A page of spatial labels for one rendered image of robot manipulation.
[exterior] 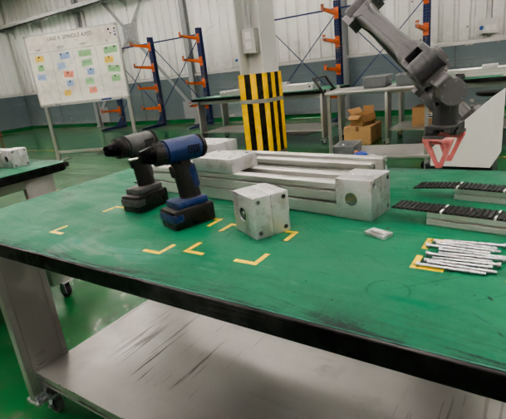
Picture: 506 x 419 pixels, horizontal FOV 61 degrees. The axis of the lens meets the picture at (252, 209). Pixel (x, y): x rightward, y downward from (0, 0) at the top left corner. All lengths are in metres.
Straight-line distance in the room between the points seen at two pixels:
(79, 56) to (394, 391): 6.19
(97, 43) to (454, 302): 6.30
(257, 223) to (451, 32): 7.94
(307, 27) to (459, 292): 9.02
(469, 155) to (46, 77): 6.41
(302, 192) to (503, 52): 7.67
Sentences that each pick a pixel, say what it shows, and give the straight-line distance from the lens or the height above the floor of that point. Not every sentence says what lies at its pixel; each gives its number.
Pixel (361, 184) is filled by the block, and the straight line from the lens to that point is 0.99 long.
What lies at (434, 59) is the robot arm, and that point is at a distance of 1.10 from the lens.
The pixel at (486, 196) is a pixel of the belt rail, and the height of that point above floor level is 0.79.
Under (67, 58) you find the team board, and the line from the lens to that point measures 6.96.
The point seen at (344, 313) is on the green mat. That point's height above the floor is 0.78.
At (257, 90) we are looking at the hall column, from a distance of 4.34.
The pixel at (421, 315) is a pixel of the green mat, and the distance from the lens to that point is 0.67.
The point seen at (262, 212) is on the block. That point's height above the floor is 0.84.
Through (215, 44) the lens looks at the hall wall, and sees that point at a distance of 10.91.
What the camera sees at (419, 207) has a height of 0.81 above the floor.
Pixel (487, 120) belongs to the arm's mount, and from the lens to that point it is 1.44.
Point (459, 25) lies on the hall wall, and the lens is 8.69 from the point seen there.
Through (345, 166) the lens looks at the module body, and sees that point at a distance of 1.22.
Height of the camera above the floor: 1.13
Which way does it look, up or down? 18 degrees down
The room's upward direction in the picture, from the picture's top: 7 degrees counter-clockwise
